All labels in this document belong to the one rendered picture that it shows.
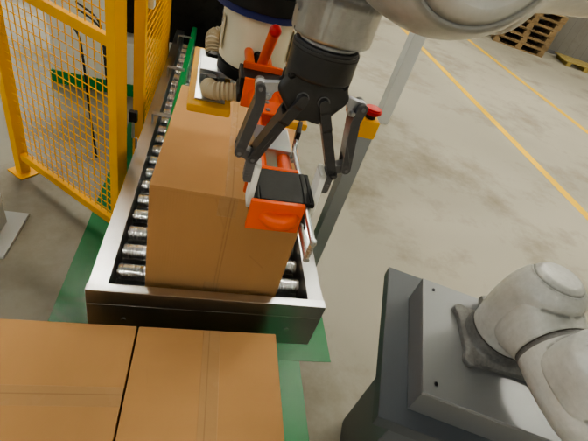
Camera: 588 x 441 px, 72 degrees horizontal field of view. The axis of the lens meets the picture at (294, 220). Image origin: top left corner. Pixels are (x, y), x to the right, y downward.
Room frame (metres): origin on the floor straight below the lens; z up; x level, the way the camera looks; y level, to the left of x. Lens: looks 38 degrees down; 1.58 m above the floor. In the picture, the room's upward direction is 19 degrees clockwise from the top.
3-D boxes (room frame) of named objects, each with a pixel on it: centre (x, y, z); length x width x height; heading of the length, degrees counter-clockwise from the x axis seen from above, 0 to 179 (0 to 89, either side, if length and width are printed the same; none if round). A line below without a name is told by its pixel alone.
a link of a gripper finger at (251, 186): (0.45, 0.07, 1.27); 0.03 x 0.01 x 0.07; 19
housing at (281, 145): (0.59, 0.08, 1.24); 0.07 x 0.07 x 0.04; 20
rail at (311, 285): (1.98, 0.21, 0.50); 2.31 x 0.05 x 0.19; 18
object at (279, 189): (0.46, 0.04, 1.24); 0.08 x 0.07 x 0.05; 20
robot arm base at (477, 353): (0.75, -0.57, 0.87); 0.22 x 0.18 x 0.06; 5
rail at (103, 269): (1.77, 0.83, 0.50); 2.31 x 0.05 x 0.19; 18
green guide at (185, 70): (2.12, 0.89, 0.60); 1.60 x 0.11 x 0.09; 18
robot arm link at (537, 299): (0.71, -0.58, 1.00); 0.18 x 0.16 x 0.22; 19
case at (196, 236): (1.09, 0.25, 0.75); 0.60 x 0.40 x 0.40; 17
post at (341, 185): (1.47, -0.14, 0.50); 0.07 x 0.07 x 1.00; 18
